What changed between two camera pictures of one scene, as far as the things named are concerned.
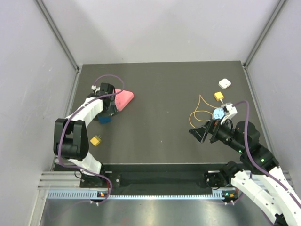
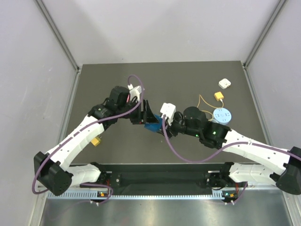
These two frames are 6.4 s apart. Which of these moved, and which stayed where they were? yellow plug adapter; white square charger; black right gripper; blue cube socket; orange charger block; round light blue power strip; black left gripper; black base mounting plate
Moved: blue cube socket; black right gripper; black left gripper
Stayed: orange charger block; black base mounting plate; white square charger; yellow plug adapter; round light blue power strip
